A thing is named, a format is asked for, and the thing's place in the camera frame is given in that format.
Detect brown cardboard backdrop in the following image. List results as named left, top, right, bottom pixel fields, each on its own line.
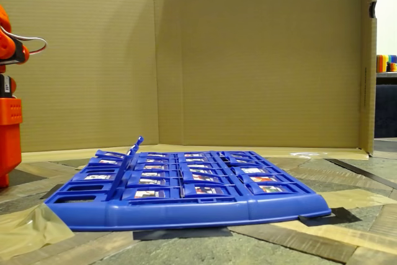
left=0, top=0, right=378, bottom=157

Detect blue plastic game board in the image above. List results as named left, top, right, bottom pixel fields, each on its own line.
left=45, top=136, right=332, bottom=232

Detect black tape piece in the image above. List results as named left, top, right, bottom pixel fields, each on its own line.
left=298, top=207, right=362, bottom=227
left=39, top=183, right=65, bottom=200

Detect long black tape strip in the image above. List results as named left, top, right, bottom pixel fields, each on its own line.
left=324, top=158, right=397, bottom=191

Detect flat beige masking tape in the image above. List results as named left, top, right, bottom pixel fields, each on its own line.
left=321, top=187, right=397, bottom=210

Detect dark blue furniture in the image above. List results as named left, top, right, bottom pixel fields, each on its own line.
left=373, top=84, right=397, bottom=139

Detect rainbow coloured stacked blocks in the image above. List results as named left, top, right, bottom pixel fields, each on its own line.
left=376, top=54, right=397, bottom=73

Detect grey shelf board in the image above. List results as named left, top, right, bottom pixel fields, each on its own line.
left=375, top=72, right=397, bottom=86

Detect crumpled beige masking tape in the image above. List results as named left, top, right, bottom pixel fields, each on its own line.
left=0, top=204, right=76, bottom=261

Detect white servo cable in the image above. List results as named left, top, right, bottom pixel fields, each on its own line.
left=0, top=27, right=48, bottom=58

